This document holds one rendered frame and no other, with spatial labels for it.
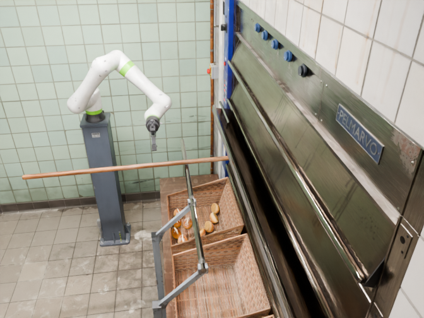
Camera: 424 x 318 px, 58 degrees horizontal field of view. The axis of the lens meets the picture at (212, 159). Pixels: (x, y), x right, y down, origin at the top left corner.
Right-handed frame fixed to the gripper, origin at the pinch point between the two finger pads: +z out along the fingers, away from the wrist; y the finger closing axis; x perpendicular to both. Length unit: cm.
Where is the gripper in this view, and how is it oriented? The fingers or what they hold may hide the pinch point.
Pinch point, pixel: (153, 140)
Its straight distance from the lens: 239.4
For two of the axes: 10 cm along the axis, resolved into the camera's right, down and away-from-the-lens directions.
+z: 1.5, 5.1, -8.4
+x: -9.9, 0.8, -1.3
